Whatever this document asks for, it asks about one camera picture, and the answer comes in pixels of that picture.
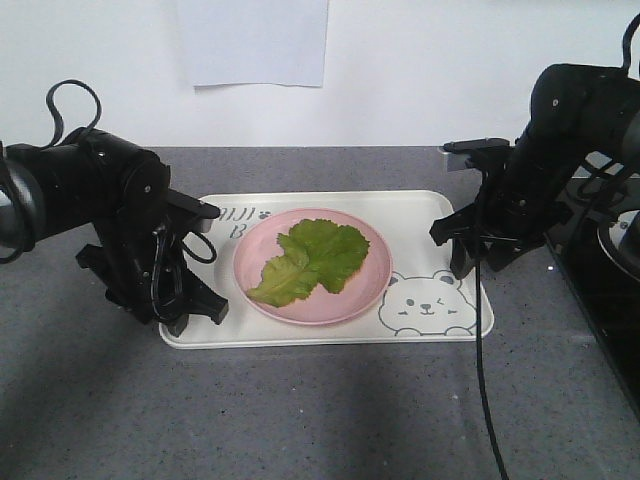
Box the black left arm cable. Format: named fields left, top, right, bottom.
left=0, top=79, right=219, bottom=321

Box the white paper sheet on wall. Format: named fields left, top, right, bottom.
left=176, top=1, right=329, bottom=88

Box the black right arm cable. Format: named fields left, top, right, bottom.
left=472, top=14, right=640, bottom=480

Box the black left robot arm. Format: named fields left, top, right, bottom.
left=1, top=130, right=229, bottom=336

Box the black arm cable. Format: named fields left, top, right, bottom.
left=0, top=79, right=219, bottom=321
left=472, top=14, right=640, bottom=480

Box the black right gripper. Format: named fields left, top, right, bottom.
left=429, top=169, right=570, bottom=279

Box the cream bear serving tray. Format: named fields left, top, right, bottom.
left=159, top=190, right=494, bottom=349

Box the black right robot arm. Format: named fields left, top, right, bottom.
left=430, top=64, right=639, bottom=279

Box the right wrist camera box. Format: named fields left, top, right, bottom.
left=440, top=138, right=512, bottom=172

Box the black pan on stove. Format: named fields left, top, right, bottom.
left=597, top=210, right=639, bottom=281

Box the green lettuce leaf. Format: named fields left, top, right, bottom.
left=247, top=219, right=370, bottom=308

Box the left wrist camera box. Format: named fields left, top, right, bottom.
left=166, top=189, right=221, bottom=234

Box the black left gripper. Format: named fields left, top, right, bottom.
left=76, top=218, right=229, bottom=336

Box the pink round plate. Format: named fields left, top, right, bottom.
left=233, top=208, right=393, bottom=326

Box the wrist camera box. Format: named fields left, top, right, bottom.
left=440, top=138, right=512, bottom=172
left=166, top=189, right=221, bottom=234

